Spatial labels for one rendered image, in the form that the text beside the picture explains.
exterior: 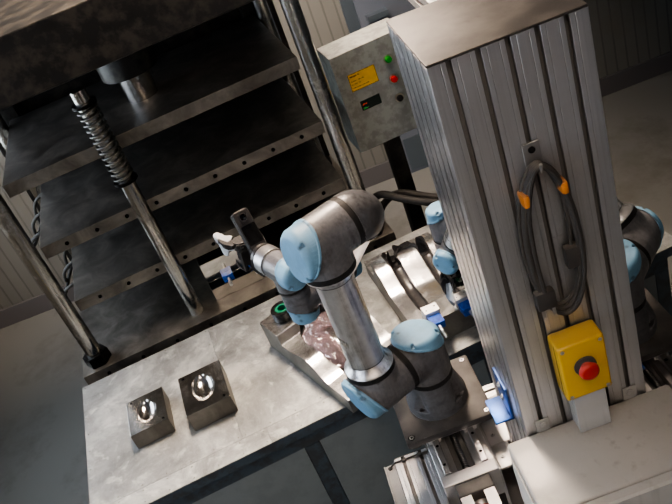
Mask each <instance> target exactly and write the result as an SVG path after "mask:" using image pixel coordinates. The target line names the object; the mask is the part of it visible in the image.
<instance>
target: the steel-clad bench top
mask: <svg viewBox="0 0 672 504"><path fill-rule="evenodd" d="M426 232H429V233H430V234H431V231H430V228H429V225H426V226H424V227H422V228H420V229H418V230H415V231H413V232H411V233H409V234H407V235H405V236H403V237H401V238H399V239H396V240H394V241H392V242H390V243H388V244H386V245H384V246H382V247H380V248H377V249H375V250H373V251H371V252H369V253H367V254H365V255H363V256H362V258H361V260H360V261H361V264H362V268H363V270H362V273H361V274H360V275H359V276H357V277H356V281H357V283H358V286H359V288H360V291H361V293H362V296H363V298H364V301H365V304H366V306H367V309H368V311H369V314H370V315H371V316H372V317H373V318H374V319H375V320H376V321H377V322H378V323H379V324H380V325H381V326H382V327H383V328H384V329H385V330H386V331H387V332H388V333H389V334H391V332H392V330H393V329H394V328H395V327H396V326H397V325H398V324H400V323H402V322H401V320H400V319H399V317H398V316H397V315H396V313H395V312H394V310H393V309H392V307H391V306H390V305H389V303H388V302H387V300H386V299H385V297H384V296H383V295H382V293H381V292H380V290H379V289H378V287H377V286H376V285H375V283H374V282H373V280H372V279H371V278H370V276H369V275H368V272H367V269H366V267H365V264H364V262H365V261H367V260H369V259H371V258H373V257H375V256H377V255H379V254H381V253H383V252H386V251H388V250H390V249H392V245H397V246H398V245H400V244H401V243H403V242H406V241H409V240H411V239H413V238H415V237H417V236H419V235H422V234H424V233H426ZM363 265H364V266H363ZM279 301H282V298H281V296H280V295H278V296H276V297H274V298H272V299H270V300H267V301H265V302H263V303H261V304H259V305H257V306H255V307H253V308H251V309H248V310H246V311H244V312H242V313H240V314H238V315H236V316H234V317H232V318H229V319H227V320H225V321H223V322H221V323H219V324H217V325H215V326H213V327H210V328H208V329H206V330H204V331H202V332H200V333H198V334H196V335H194V336H191V337H189V338H187V339H185V340H183V341H181V342H179V343H177V344H174V345H172V346H170V347H168V348H166V349H164V350H162V351H160V352H158V353H155V354H153V355H151V356H149V357H147V358H145V359H143V360H141V361H139V362H136V363H134V364H132V365H130V366H128V367H126V368H124V369H122V370H120V371H117V372H115V373H113V374H111V375H109V376H107V377H105V378H103V379H100V380H98V381H96V382H94V383H92V384H90V385H88V386H86V387H84V388H82V389H83V405H84V420H85V436H86V452H87V467H88V483H89V498H90V504H150V503H152V502H154V501H156V500H158V499H160V498H162V497H164V496H166V495H169V494H171V493H173V492H175V491H177V490H179V489H181V488H183V487H185V486H187V485H189V484H191V483H193V482H195V481H197V480H199V479H201V478H203V477H205V476H207V475H209V474H211V473H213V472H215V471H217V470H219V469H221V468H223V467H225V466H227V465H230V464H232V463H234V462H236V461H238V460H240V459H242V458H244V457H246V456H248V455H250V454H252V453H254V452H256V451H258V450H260V449H262V448H264V447H266V446H268V445H270V444H272V443H274V442H276V441H278V440H280V439H282V438H284V437H286V436H288V435H290V434H293V433H295V432H297V431H299V430H301V429H303V428H305V427H307V426H309V425H311V424H313V423H315V422H317V421H319V420H321V419H323V418H325V417H327V416H329V415H331V414H333V413H335V412H337V411H339V410H341V409H343V408H345V406H344V405H343V404H342V403H340V402H339V401H338V400H337V399H336V398H334V397H333V396H332V395H331V394H329V393H328V392H327V391H326V390H324V389H323V388H322V387H321V386H320V385H318V384H317V383H316V382H315V381H313V380H312V379H311V378H310V377H308V376H307V375H306V374H305V373H304V372H302V371H301V370H300V369H299V368H297V367H296V366H295V365H294V364H293V363H291V362H290V361H289V360H288V359H286V358H285V357H284V356H283V355H281V354H280V353H279V352H278V351H277V350H275V349H274V348H273V347H272V346H271V345H270V343H269V341H268V339H267V337H266V335H265V333H264V331H263V329H262V327H261V325H260V322H261V321H262V320H264V319H265V318H267V317H268V316H270V315H271V313H270V310H271V308H272V306H273V305H274V304H276V303H277V302H279ZM208 330H209V331H208ZM480 341H481V340H480V337H479V333H478V330H477V327H476V325H475V326H473V327H471V328H469V329H467V330H465V331H463V332H461V333H459V334H457V335H455V336H453V337H451V338H448V339H446V340H444V344H445V347H446V350H447V353H448V356H451V355H453V354H455V353H457V352H459V351H461V350H463V349H465V348H467V347H469V346H471V345H473V344H475V343H478V342H480ZM213 346H214V347H213ZM214 349H215V350H214ZM217 360H219V361H220V363H221V365H222V366H223V368H224V370H225V372H226V374H227V377H228V380H229V383H230V386H231V389H232V392H233V395H234V398H235V401H236V404H237V408H238V411H237V412H234V413H232V414H230V415H228V416H226V417H224V418H222V419H220V420H218V421H216V422H214V423H212V424H210V425H208V426H206V427H204V428H202V429H199V430H197V431H195V430H194V428H193V427H192V425H191V423H190V422H189V420H188V419H187V417H186V413H185V409H184V404H183V400H182V396H181V391H180V387H179V383H178V379H179V378H181V377H183V376H186V375H188V374H190V373H192V372H194V371H196V370H198V369H200V368H202V367H204V366H206V365H209V364H211V363H213V362H215V361H217ZM160 387H162V388H163V390H164V391H165V393H166V394H167V396H168V398H169V400H170V405H171V410H172V415H173V419H174V424H175V429H176V431H175V432H172V433H170V434H168V435H166V436H164V437H162V438H160V439H158V440H156V441H154V442H152V443H150V444H148V445H146V446H144V447H142V448H139V449H138V447H137V446H136V444H135V443H134V441H133V440H132V438H131V437H130V430H129V423H128V416H127V408H126V403H128V402H131V401H133V400H135V399H137V398H139V397H141V396H143V395H145V394H147V393H149V392H151V391H154V390H156V389H158V388H160ZM236 419H237V420H236ZM237 422H238V423H237ZM242 438H243V439H242ZM270 438H271V439H270ZM271 441H272V442H271Z"/></svg>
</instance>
